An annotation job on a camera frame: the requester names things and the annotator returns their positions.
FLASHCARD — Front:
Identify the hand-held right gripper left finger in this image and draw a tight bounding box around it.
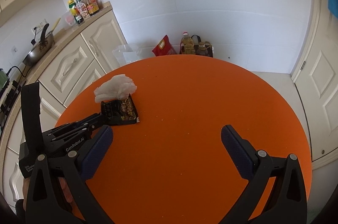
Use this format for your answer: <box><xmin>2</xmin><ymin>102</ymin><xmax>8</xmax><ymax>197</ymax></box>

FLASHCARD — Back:
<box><xmin>25</xmin><ymin>125</ymin><xmax>114</xmax><ymax>224</ymax></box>

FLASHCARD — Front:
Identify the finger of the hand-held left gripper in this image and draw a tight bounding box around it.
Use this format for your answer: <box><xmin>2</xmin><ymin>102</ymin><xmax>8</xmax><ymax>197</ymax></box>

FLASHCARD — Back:
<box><xmin>49</xmin><ymin>112</ymin><xmax>106</xmax><ymax>135</ymax></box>
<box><xmin>53</xmin><ymin>118</ymin><xmax>109</xmax><ymax>142</ymax></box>

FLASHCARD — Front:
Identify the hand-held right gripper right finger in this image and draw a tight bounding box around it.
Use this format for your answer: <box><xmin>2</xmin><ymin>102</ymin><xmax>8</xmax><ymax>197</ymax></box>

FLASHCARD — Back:
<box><xmin>221</xmin><ymin>124</ymin><xmax>308</xmax><ymax>224</ymax></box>

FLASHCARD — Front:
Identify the black snack wrapper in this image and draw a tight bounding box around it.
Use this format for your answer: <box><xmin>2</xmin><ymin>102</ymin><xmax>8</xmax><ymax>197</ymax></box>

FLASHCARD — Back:
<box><xmin>100</xmin><ymin>94</ymin><xmax>140</xmax><ymax>126</ymax></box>

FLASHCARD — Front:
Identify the large white tissue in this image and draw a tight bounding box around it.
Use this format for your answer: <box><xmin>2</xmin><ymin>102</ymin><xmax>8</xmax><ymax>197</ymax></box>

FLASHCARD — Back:
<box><xmin>94</xmin><ymin>75</ymin><xmax>138</xmax><ymax>103</ymax></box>

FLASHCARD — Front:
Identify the person's left hand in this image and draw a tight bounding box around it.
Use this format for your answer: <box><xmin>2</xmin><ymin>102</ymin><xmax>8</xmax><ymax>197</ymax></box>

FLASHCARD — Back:
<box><xmin>22</xmin><ymin>176</ymin><xmax>76</xmax><ymax>214</ymax></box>

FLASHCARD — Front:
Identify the black gas stove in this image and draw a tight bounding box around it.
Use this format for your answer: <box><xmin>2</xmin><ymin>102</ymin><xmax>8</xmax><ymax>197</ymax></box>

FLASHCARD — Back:
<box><xmin>0</xmin><ymin>81</ymin><xmax>24</xmax><ymax>129</ymax></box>

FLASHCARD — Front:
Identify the cream kitchen base cabinet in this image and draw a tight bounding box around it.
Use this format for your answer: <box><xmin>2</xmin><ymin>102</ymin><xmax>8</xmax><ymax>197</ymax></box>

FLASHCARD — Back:
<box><xmin>0</xmin><ymin>1</ymin><xmax>128</xmax><ymax>211</ymax></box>

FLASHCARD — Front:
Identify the green kitchen appliance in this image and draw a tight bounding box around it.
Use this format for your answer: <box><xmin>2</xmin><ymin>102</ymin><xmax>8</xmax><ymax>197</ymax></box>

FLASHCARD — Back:
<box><xmin>0</xmin><ymin>69</ymin><xmax>8</xmax><ymax>90</ymax></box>

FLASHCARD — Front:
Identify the pink plastic cup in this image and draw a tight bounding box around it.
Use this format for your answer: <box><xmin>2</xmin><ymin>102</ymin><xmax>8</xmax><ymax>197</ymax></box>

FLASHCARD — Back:
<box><xmin>63</xmin><ymin>11</ymin><xmax>77</xmax><ymax>29</ymax></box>

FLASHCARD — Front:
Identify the red food bag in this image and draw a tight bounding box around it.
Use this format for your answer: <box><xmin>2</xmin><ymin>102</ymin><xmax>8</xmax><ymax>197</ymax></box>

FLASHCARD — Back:
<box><xmin>151</xmin><ymin>34</ymin><xmax>178</xmax><ymax>57</ymax></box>

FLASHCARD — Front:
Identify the cream panel door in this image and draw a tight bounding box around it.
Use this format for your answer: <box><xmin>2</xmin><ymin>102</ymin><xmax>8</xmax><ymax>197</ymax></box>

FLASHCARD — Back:
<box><xmin>290</xmin><ymin>0</ymin><xmax>338</xmax><ymax>169</ymax></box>

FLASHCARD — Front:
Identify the red label sauce bottle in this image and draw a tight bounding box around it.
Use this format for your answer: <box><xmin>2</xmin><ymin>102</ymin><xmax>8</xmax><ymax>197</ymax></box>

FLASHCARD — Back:
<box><xmin>75</xmin><ymin>0</ymin><xmax>90</xmax><ymax>20</ymax></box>

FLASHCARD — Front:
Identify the yellow green bottle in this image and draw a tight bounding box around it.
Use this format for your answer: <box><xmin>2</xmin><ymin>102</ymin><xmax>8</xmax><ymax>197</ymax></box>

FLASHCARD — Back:
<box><xmin>68</xmin><ymin>0</ymin><xmax>78</xmax><ymax>16</ymax></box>

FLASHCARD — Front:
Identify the cooking oil bottle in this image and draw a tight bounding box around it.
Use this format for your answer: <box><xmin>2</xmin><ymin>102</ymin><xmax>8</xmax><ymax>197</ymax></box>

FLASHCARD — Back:
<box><xmin>181</xmin><ymin>32</ymin><xmax>196</xmax><ymax>55</ymax></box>

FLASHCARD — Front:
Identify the black power cable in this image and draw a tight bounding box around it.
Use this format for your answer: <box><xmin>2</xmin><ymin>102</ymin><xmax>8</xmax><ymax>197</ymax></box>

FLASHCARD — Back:
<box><xmin>6</xmin><ymin>29</ymin><xmax>37</xmax><ymax>79</ymax></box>

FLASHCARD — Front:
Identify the steel wok black handle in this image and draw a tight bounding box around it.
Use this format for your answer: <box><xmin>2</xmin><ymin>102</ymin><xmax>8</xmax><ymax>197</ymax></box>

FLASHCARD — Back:
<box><xmin>22</xmin><ymin>23</ymin><xmax>55</xmax><ymax>66</ymax></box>

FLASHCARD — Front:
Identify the yellow handled utensil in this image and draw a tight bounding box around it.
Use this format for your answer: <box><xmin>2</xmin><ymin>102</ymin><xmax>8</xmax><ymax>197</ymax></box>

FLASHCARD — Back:
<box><xmin>51</xmin><ymin>17</ymin><xmax>62</xmax><ymax>32</ymax></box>

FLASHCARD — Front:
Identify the white wall socket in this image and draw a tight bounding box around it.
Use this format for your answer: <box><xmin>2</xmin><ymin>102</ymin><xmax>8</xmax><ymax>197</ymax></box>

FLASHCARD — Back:
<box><xmin>31</xmin><ymin>18</ymin><xmax>48</xmax><ymax>35</ymax></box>

